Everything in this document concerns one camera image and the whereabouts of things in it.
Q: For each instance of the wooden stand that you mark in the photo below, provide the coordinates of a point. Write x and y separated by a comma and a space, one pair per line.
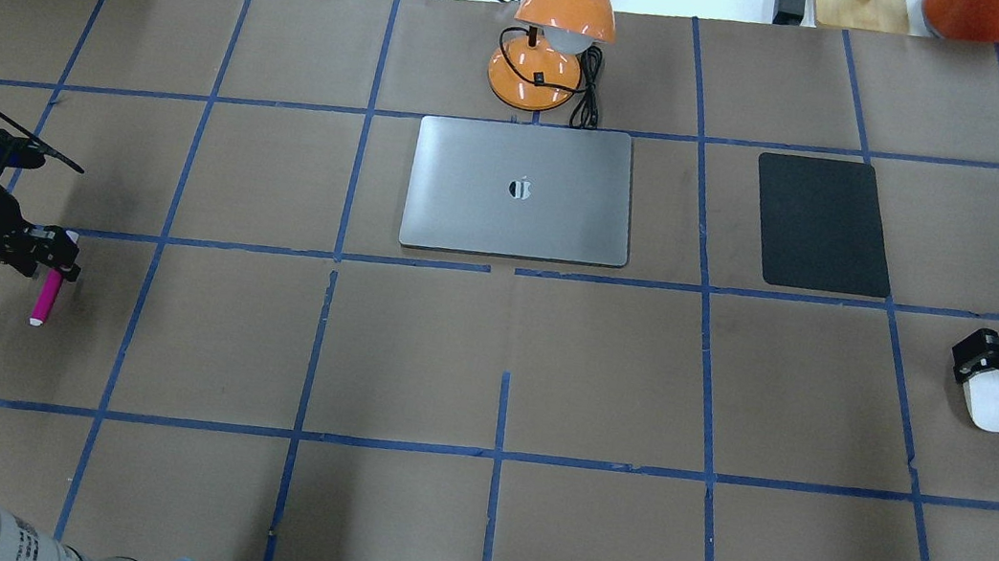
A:
868, 16

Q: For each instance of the white computer mouse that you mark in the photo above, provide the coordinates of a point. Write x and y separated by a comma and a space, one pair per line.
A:
981, 394

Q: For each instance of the pink marker pen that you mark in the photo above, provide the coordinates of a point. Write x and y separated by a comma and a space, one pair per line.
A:
49, 292

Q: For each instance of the orange desk lamp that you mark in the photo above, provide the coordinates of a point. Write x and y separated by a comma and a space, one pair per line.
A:
552, 56

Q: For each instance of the silver closed laptop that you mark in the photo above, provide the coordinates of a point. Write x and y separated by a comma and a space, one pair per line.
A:
523, 191

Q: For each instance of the orange cylindrical container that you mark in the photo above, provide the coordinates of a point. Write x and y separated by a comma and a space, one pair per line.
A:
963, 20

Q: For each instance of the black mousepad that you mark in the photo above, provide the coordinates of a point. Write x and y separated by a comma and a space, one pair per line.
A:
821, 226

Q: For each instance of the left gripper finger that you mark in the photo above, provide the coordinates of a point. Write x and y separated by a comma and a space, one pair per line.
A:
54, 240
29, 264

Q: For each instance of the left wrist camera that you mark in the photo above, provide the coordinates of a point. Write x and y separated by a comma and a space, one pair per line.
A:
29, 152

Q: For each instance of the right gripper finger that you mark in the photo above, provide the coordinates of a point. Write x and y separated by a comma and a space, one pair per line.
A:
977, 353

